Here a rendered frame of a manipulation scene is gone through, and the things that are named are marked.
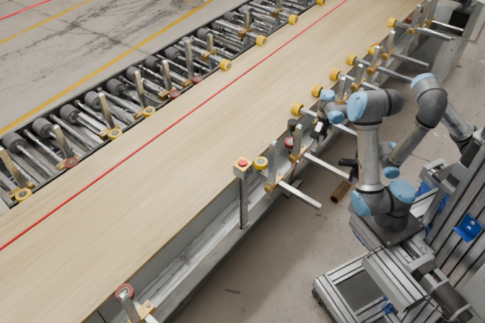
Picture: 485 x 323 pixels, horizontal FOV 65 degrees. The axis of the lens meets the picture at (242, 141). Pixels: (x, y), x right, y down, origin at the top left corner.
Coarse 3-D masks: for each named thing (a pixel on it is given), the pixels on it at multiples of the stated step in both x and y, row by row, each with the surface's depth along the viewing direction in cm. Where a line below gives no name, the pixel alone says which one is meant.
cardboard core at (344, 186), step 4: (340, 184) 319; (344, 184) 317; (348, 184) 317; (352, 184) 322; (336, 188) 316; (340, 188) 313; (344, 188) 314; (348, 188) 317; (336, 192) 311; (340, 192) 311; (344, 192) 313; (332, 196) 314; (336, 196) 308; (340, 196) 309; (332, 200) 313; (336, 200) 313
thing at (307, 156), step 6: (288, 150) 240; (306, 156) 233; (312, 156) 232; (312, 162) 232; (318, 162) 229; (324, 162) 229; (324, 168) 228; (330, 168) 226; (336, 174) 224; (342, 174) 222; (348, 174) 222; (348, 180) 220
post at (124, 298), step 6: (120, 294) 149; (126, 294) 149; (120, 300) 148; (126, 300) 149; (126, 306) 151; (132, 306) 155; (126, 312) 156; (132, 312) 157; (132, 318) 159; (138, 318) 163
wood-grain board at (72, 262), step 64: (384, 0) 375; (320, 64) 296; (192, 128) 246; (256, 128) 245; (64, 192) 210; (128, 192) 210; (192, 192) 209; (0, 256) 183; (64, 256) 182; (128, 256) 182; (0, 320) 162; (64, 320) 161
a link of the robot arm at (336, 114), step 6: (330, 102) 196; (324, 108) 198; (330, 108) 194; (336, 108) 192; (342, 108) 193; (330, 114) 192; (336, 114) 190; (342, 114) 190; (330, 120) 192; (336, 120) 192; (342, 120) 193
